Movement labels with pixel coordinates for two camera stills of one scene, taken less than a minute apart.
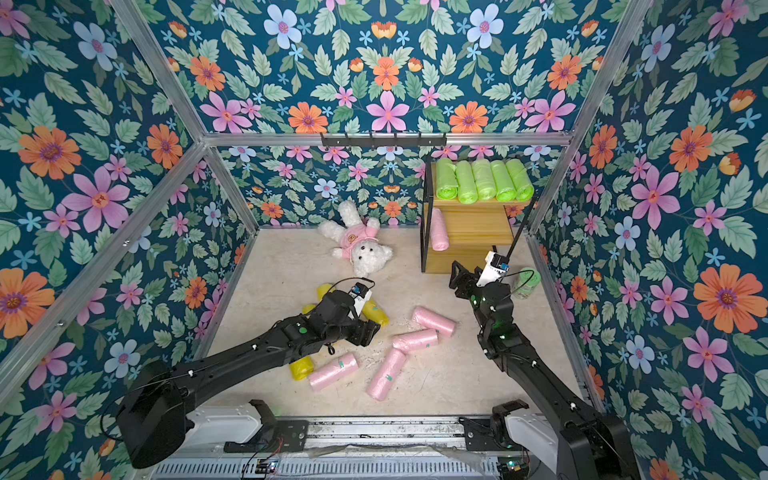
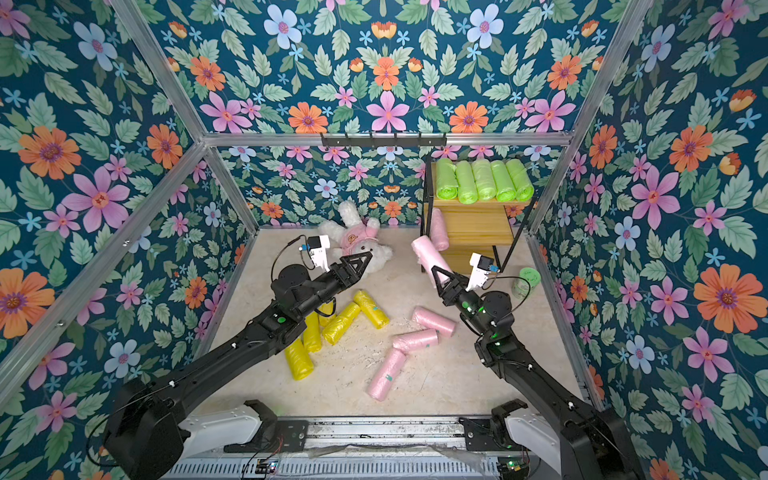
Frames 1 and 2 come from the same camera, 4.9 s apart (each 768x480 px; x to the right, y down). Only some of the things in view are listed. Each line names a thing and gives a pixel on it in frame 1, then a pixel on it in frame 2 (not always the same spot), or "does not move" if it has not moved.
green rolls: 485,180 does not move
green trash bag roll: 520,178 does not move
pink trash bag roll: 332,370 → 429,257
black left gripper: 361,338 → 340,276
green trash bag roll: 447,181 does not move
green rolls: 504,185 does not move
